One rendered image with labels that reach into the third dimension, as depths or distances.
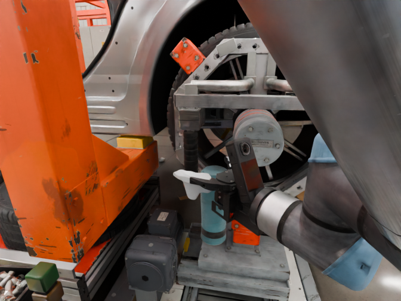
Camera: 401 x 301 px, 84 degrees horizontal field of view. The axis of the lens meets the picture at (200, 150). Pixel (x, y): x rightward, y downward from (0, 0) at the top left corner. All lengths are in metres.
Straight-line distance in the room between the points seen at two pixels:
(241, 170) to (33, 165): 0.49
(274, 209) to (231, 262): 0.78
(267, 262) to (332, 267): 0.83
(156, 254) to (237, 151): 0.61
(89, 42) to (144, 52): 4.94
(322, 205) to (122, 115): 0.93
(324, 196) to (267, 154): 0.34
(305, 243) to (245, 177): 0.13
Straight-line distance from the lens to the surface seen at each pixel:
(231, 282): 1.15
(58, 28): 0.68
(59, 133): 0.64
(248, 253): 1.17
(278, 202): 0.37
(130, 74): 1.04
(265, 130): 0.60
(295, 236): 0.36
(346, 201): 0.27
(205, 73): 0.73
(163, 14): 1.00
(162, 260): 0.90
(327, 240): 0.33
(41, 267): 0.60
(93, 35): 5.87
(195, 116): 0.52
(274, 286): 1.16
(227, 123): 0.85
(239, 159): 0.39
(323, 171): 0.29
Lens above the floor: 1.04
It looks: 20 degrees down
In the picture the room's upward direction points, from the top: straight up
